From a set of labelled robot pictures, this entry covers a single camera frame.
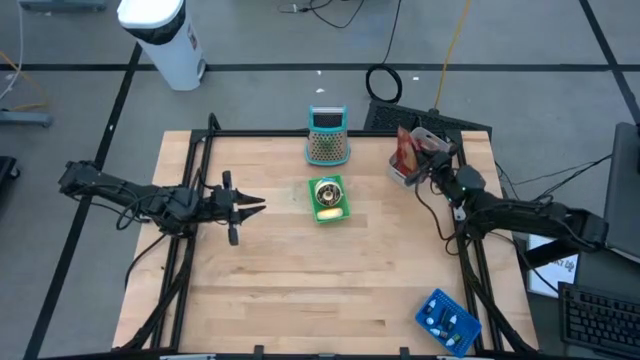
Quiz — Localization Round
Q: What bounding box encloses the yellow cable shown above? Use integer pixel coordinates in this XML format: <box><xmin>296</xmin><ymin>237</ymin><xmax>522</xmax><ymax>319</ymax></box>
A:
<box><xmin>432</xmin><ymin>0</ymin><xmax>472</xmax><ymax>112</ymax></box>

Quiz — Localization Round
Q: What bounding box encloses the white plastic bin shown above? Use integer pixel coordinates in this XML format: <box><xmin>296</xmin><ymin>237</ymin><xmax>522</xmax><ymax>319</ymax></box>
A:
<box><xmin>388</xmin><ymin>126</ymin><xmax>459</xmax><ymax>189</ymax></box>

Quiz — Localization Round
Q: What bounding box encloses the blue plastic basket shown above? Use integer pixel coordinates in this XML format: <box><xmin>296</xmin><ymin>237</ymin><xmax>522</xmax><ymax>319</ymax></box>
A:
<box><xmin>414</xmin><ymin>288</ymin><xmax>483</xmax><ymax>358</ymax></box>

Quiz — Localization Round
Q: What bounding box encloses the coiled black cable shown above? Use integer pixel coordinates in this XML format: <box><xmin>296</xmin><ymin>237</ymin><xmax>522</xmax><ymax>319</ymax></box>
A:
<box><xmin>364</xmin><ymin>0</ymin><xmax>404</xmax><ymax>105</ymax></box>

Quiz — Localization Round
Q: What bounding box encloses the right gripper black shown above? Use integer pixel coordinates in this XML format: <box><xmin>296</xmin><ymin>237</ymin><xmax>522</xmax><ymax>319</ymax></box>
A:
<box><xmin>405</xmin><ymin>144</ymin><xmax>455</xmax><ymax>189</ymax></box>

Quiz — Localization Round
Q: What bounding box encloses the white paper sheet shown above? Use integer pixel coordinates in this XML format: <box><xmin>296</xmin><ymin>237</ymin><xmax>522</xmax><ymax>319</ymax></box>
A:
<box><xmin>527</xmin><ymin>234</ymin><xmax>580</xmax><ymax>299</ymax></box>

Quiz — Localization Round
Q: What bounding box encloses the white trash can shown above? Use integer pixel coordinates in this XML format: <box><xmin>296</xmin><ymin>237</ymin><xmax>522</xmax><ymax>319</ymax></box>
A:
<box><xmin>116</xmin><ymin>0</ymin><xmax>207</xmax><ymax>92</ymax></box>

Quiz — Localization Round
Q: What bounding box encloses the white cable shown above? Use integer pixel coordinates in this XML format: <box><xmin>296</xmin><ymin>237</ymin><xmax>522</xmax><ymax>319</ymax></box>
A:
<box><xmin>0</xmin><ymin>0</ymin><xmax>25</xmax><ymax>101</ymax></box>

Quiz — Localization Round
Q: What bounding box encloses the grey laptop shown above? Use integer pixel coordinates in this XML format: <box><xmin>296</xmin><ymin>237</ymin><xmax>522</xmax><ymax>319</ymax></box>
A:
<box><xmin>599</xmin><ymin>122</ymin><xmax>640</xmax><ymax>265</ymax></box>

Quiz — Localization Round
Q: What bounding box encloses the teal metal cheese grater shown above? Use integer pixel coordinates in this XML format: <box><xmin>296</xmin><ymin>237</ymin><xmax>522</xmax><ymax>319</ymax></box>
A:
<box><xmin>304</xmin><ymin>104</ymin><xmax>351</xmax><ymax>167</ymax></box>

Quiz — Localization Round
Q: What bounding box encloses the grey stand base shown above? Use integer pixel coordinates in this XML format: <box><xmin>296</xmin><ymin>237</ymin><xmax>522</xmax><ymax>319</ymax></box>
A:
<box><xmin>0</xmin><ymin>108</ymin><xmax>54</xmax><ymax>129</ymax></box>
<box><xmin>18</xmin><ymin>0</ymin><xmax>107</xmax><ymax>12</ymax></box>

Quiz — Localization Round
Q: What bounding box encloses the green plastic basket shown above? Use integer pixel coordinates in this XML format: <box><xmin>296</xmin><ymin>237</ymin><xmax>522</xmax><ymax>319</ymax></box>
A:
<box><xmin>307</xmin><ymin>173</ymin><xmax>352</xmax><ymax>225</ymax></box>

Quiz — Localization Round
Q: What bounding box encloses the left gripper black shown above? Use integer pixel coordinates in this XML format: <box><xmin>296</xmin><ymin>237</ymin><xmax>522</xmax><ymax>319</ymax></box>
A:
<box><xmin>207</xmin><ymin>170</ymin><xmax>267</xmax><ymax>246</ymax></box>

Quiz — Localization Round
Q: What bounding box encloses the black aluminium table frame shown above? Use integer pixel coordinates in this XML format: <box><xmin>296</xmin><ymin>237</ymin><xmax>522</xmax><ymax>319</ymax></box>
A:
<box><xmin>112</xmin><ymin>112</ymin><xmax>539</xmax><ymax>360</ymax></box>

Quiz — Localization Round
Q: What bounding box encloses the black floor object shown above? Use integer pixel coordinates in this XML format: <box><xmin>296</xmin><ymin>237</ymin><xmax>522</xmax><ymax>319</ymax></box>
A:
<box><xmin>0</xmin><ymin>155</ymin><xmax>21</xmax><ymax>196</ymax></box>

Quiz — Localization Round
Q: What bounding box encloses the black computer keyboard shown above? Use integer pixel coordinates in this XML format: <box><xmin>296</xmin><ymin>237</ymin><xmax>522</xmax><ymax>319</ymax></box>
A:
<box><xmin>558</xmin><ymin>281</ymin><xmax>640</xmax><ymax>360</ymax></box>

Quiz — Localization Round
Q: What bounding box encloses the thin black floor cable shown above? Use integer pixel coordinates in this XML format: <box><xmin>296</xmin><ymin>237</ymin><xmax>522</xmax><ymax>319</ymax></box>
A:
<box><xmin>277</xmin><ymin>0</ymin><xmax>366</xmax><ymax>30</ymax></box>

